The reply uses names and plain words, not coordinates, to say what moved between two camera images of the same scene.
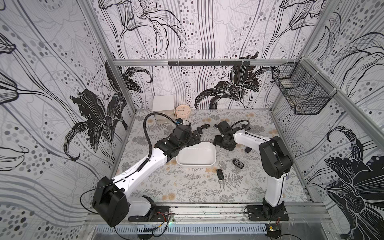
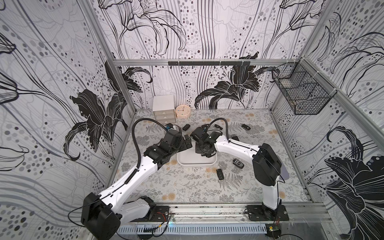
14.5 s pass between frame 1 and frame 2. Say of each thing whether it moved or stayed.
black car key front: stayed
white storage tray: stayed
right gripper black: moved
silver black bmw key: stayed
